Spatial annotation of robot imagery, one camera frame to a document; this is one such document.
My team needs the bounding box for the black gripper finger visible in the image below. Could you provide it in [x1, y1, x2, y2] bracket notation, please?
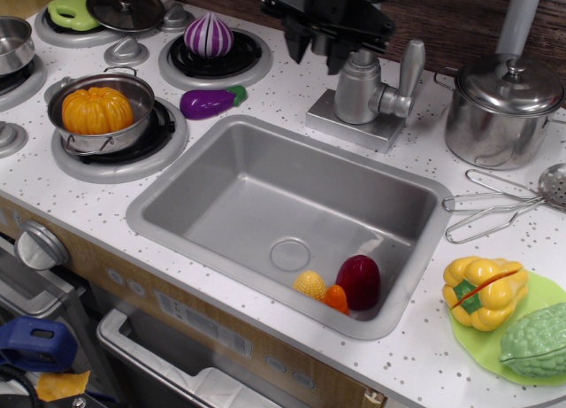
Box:
[326, 39, 353, 75]
[283, 20, 313, 64]

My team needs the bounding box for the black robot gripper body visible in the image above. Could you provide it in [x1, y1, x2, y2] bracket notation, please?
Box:
[261, 0, 395, 54]

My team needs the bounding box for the silver toy faucet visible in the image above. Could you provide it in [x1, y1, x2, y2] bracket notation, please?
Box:
[306, 39, 425, 153]

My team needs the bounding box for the back middle stove burner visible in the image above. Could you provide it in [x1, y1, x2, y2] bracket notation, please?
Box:
[158, 29, 272, 91]

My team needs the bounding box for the purple white toy onion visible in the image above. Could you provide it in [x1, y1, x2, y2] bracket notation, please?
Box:
[183, 12, 234, 59]

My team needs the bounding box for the purple toy eggplant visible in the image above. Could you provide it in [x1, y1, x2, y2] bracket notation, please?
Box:
[180, 85, 248, 120]

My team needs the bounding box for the grey stove knob rear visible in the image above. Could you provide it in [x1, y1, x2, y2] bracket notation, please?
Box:
[158, 3, 195, 33]

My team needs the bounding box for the grey stove knob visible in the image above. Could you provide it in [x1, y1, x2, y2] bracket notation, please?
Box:
[103, 36, 149, 67]
[0, 121, 27, 158]
[158, 3, 195, 33]

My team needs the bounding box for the front stove burner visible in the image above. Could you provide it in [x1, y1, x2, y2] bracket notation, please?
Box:
[51, 98, 188, 184]

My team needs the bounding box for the grey toy sink basin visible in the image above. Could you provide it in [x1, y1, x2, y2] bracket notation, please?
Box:
[126, 115, 450, 340]

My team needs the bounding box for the steel stock pot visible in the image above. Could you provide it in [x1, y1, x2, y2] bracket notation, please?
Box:
[445, 68, 565, 170]

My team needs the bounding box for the dark round pan lid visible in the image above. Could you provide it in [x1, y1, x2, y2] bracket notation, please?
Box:
[86, 0, 165, 33]

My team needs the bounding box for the steel pot lid with knob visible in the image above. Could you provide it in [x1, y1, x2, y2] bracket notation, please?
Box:
[455, 54, 565, 115]

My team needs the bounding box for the orange toy pumpkin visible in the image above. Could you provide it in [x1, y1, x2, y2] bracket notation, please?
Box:
[61, 87, 134, 135]

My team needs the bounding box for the dark red toy beet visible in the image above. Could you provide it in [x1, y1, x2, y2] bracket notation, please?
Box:
[335, 255, 380, 311]

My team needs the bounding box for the yellow toy corn piece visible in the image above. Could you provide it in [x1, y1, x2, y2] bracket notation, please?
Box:
[292, 270, 326, 301]

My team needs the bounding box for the orange toy carrot piece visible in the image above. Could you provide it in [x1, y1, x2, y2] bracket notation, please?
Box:
[322, 284, 349, 316]

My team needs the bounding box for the back left stove burner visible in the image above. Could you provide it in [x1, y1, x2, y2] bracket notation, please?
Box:
[34, 7, 123, 49]

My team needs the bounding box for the steel slotted skimmer spoon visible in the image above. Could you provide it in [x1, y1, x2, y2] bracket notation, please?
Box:
[442, 164, 565, 213]

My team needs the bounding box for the yellow toy bell pepper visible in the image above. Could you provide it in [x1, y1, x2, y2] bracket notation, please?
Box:
[442, 256, 530, 332]

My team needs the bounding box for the small steel saucepan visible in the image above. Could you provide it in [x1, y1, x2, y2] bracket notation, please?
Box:
[0, 16, 34, 76]

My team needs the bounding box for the left edge stove burner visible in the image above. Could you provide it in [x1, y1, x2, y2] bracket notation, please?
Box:
[1, 55, 47, 112]

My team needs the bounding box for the grey stove knob left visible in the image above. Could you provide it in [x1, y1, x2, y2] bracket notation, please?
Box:
[0, 121, 27, 158]

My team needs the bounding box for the light green plate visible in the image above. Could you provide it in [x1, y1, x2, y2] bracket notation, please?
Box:
[450, 272, 565, 387]

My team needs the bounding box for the silver oven dial knob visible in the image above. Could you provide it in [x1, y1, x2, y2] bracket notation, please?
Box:
[14, 220, 70, 271]

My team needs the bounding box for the toy dishwasher door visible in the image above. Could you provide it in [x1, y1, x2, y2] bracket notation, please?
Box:
[96, 309, 301, 407]

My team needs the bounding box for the green toy bitter gourd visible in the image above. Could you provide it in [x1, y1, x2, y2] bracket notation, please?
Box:
[499, 303, 565, 378]

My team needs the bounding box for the steel pot with handles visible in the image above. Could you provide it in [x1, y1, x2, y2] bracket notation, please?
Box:
[46, 69, 156, 156]

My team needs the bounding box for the steel wire utensil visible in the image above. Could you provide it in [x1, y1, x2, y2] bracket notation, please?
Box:
[442, 169, 538, 244]

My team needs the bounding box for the toy oven door handle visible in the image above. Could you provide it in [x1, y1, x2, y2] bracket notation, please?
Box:
[1, 234, 85, 324]

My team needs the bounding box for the black cable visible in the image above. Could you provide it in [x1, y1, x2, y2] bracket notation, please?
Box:
[0, 362, 50, 408]

